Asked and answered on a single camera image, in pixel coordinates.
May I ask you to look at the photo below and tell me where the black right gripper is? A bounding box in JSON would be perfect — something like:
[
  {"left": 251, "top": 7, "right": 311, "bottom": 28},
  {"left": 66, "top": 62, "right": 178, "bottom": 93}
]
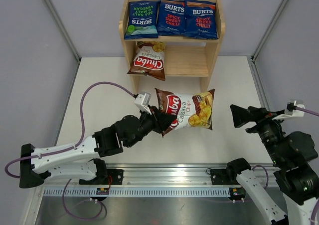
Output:
[{"left": 230, "top": 103, "right": 286, "bottom": 164}]

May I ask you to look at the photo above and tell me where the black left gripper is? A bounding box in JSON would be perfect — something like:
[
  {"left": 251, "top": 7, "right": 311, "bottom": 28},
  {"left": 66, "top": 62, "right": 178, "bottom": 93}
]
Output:
[{"left": 127, "top": 105, "right": 176, "bottom": 148}]

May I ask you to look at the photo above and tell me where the brown Chuba cassava chips bag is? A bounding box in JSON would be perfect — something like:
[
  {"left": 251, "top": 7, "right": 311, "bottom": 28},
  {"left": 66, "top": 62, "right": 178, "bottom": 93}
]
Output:
[{"left": 128, "top": 41, "right": 165, "bottom": 81}]

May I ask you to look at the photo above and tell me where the blue Burts spicy chilli bag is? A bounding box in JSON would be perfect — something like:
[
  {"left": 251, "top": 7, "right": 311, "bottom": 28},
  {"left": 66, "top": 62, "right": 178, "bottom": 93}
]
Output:
[{"left": 157, "top": 0, "right": 186, "bottom": 36}]

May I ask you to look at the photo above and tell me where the blue Burts sea salt bag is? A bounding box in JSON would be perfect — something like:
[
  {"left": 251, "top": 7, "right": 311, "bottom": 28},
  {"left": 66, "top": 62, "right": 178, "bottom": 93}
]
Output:
[{"left": 124, "top": 0, "right": 159, "bottom": 39}]

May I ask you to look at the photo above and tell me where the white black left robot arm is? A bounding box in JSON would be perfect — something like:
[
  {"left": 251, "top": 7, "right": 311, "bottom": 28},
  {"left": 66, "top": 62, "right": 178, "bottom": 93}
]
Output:
[{"left": 19, "top": 106, "right": 177, "bottom": 189}]

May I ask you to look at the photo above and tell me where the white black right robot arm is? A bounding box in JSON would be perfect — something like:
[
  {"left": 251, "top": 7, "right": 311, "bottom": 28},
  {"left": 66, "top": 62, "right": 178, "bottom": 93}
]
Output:
[{"left": 226, "top": 101, "right": 319, "bottom": 225}]

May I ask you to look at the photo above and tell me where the wooden two-tier shelf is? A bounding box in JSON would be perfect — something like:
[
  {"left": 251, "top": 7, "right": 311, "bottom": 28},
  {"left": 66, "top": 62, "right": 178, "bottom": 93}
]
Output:
[{"left": 119, "top": 0, "right": 226, "bottom": 92}]

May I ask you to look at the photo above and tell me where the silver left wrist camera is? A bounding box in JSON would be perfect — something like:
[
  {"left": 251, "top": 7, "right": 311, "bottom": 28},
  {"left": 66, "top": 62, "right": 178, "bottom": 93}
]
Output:
[{"left": 134, "top": 92, "right": 151, "bottom": 114}]

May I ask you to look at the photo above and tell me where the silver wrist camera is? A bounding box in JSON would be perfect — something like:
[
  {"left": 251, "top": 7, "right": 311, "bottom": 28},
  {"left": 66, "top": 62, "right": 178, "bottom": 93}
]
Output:
[
  {"left": 134, "top": 92, "right": 151, "bottom": 114},
  {"left": 273, "top": 100, "right": 305, "bottom": 120}
]

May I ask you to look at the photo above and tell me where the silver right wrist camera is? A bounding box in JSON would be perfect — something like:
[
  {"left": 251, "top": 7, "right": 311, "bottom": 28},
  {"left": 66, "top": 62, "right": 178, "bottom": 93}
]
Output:
[{"left": 273, "top": 100, "right": 305, "bottom": 120}]

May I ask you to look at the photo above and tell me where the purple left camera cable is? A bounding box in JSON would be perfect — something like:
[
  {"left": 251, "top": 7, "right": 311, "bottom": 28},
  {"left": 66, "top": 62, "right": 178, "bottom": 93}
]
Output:
[{"left": 4, "top": 82, "right": 137, "bottom": 179}]

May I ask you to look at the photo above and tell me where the purple camera cable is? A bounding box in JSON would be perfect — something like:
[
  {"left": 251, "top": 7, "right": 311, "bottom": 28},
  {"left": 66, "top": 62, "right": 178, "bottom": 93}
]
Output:
[
  {"left": 4, "top": 82, "right": 137, "bottom": 179},
  {"left": 294, "top": 106, "right": 319, "bottom": 117}
]

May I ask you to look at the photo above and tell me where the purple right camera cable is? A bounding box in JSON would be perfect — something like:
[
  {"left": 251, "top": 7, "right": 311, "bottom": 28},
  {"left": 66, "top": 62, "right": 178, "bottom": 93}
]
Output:
[{"left": 294, "top": 106, "right": 319, "bottom": 117}]

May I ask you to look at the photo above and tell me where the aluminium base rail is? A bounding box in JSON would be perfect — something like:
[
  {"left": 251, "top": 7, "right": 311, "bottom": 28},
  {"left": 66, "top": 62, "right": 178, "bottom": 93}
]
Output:
[{"left": 42, "top": 163, "right": 304, "bottom": 198}]

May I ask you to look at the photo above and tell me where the grey aluminium frame post right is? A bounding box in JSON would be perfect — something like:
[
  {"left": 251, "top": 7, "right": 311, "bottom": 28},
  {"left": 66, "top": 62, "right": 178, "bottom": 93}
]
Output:
[{"left": 250, "top": 0, "right": 299, "bottom": 61}]

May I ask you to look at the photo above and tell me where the grey aluminium frame post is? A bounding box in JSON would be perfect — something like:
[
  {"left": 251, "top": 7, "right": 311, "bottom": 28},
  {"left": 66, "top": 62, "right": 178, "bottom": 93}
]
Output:
[
  {"left": 250, "top": 0, "right": 299, "bottom": 61},
  {"left": 43, "top": 0, "right": 81, "bottom": 65}
]

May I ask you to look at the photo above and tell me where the grey aluminium frame post left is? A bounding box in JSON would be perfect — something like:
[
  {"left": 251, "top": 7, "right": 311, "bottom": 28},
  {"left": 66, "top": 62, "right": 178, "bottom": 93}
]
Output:
[{"left": 43, "top": 0, "right": 81, "bottom": 65}]

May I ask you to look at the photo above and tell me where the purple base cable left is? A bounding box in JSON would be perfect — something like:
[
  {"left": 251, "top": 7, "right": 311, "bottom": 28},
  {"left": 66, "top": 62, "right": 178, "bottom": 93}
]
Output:
[{"left": 61, "top": 179, "right": 107, "bottom": 221}]

